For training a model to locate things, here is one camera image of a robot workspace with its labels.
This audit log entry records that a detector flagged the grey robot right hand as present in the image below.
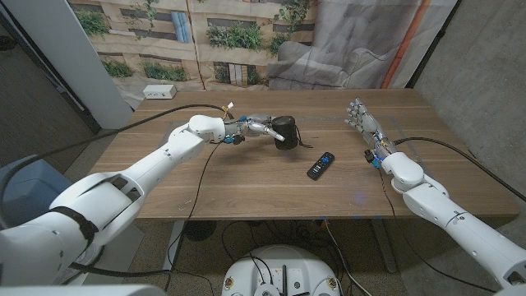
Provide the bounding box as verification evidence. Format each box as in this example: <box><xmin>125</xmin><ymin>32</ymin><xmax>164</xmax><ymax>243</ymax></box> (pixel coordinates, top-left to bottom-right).
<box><xmin>344</xmin><ymin>97</ymin><xmax>390</xmax><ymax>146</ymax></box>

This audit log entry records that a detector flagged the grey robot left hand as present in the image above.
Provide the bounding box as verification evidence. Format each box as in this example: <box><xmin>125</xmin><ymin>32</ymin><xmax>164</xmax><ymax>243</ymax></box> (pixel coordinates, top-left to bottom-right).
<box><xmin>224</xmin><ymin>113</ymin><xmax>286</xmax><ymax>143</ymax></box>

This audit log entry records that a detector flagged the black cylindrical fabric speaker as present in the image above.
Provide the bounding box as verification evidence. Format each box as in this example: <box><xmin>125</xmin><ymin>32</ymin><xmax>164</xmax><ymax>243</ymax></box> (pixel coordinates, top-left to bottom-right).
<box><xmin>270</xmin><ymin>115</ymin><xmax>313</xmax><ymax>151</ymax></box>

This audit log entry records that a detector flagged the black TV remote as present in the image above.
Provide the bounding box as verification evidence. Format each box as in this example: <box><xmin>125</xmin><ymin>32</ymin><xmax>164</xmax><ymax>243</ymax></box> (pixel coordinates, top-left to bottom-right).
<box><xmin>306</xmin><ymin>151</ymin><xmax>336</xmax><ymax>182</ymax></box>

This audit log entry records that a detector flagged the printed fabric backdrop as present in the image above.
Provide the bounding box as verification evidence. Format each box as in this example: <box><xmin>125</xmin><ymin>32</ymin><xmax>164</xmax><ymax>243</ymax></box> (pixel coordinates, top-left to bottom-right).
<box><xmin>67</xmin><ymin>0</ymin><xmax>459</xmax><ymax>92</ymax></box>

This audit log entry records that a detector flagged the white power strip box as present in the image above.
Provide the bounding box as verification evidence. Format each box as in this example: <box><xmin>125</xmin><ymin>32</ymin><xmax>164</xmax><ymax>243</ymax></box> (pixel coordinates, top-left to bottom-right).
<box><xmin>142</xmin><ymin>84</ymin><xmax>178</xmax><ymax>100</ymax></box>

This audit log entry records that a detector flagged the black round floor object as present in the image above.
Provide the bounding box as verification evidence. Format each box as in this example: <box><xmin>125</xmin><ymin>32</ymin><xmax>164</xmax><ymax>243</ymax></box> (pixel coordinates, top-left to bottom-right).
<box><xmin>182</xmin><ymin>220</ymin><xmax>218</xmax><ymax>243</ymax></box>

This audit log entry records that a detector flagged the grey table leg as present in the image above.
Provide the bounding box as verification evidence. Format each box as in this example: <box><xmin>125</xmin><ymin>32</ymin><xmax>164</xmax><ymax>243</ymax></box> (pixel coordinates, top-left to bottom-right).
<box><xmin>371</xmin><ymin>218</ymin><xmax>399</xmax><ymax>275</ymax></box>

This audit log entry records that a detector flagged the white table leg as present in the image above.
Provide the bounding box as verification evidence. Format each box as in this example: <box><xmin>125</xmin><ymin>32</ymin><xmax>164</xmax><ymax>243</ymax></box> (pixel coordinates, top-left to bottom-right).
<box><xmin>162</xmin><ymin>220</ymin><xmax>187</xmax><ymax>275</ymax></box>

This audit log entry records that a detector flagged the white robot torso base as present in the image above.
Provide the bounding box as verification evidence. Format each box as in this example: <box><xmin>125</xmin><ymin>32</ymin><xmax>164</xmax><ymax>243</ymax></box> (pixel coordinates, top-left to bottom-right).
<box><xmin>221</xmin><ymin>244</ymin><xmax>342</xmax><ymax>296</ymax></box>

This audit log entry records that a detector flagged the white pillar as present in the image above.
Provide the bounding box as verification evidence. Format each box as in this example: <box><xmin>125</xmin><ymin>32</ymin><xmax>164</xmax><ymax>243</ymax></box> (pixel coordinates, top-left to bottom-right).
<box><xmin>1</xmin><ymin>0</ymin><xmax>135</xmax><ymax>131</ymax></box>

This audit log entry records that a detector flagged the blue grey bin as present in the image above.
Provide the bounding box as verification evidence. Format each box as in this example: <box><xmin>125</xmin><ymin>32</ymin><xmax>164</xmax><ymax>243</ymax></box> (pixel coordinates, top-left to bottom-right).
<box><xmin>0</xmin><ymin>154</ymin><xmax>74</xmax><ymax>229</ymax></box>

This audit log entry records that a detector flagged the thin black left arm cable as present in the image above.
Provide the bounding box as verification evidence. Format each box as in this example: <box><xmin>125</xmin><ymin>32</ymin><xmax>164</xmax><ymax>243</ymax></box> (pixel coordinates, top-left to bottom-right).
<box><xmin>163</xmin><ymin>141</ymin><xmax>223</xmax><ymax>293</ymax></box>

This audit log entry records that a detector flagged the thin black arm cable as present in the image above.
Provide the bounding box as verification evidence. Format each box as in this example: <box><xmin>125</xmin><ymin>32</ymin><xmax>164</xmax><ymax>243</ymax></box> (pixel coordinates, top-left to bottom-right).
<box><xmin>376</xmin><ymin>166</ymin><xmax>499</xmax><ymax>294</ymax></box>
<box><xmin>163</xmin><ymin>141</ymin><xmax>223</xmax><ymax>293</ymax></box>

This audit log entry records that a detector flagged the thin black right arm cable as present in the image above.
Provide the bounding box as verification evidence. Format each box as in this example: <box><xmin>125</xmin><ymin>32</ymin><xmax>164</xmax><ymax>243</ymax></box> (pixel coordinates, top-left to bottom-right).
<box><xmin>376</xmin><ymin>166</ymin><xmax>499</xmax><ymax>294</ymax></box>

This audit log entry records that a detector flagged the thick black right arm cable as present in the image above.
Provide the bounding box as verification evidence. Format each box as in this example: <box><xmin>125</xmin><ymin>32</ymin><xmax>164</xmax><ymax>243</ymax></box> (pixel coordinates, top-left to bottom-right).
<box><xmin>393</xmin><ymin>136</ymin><xmax>526</xmax><ymax>203</ymax></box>

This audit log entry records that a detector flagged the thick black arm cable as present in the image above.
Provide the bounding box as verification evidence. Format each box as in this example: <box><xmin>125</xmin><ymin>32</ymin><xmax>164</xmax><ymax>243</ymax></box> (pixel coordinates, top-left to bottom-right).
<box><xmin>393</xmin><ymin>136</ymin><xmax>526</xmax><ymax>203</ymax></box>
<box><xmin>0</xmin><ymin>103</ymin><xmax>235</xmax><ymax>231</ymax></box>

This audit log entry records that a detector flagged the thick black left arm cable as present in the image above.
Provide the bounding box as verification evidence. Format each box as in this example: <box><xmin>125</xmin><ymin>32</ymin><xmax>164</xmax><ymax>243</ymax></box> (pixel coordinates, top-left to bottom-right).
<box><xmin>0</xmin><ymin>103</ymin><xmax>235</xmax><ymax>231</ymax></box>

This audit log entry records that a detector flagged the grey floor cable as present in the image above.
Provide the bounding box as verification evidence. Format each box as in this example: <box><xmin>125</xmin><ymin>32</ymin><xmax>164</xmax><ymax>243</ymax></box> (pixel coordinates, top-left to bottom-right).
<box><xmin>323</xmin><ymin>219</ymin><xmax>373</xmax><ymax>296</ymax></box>

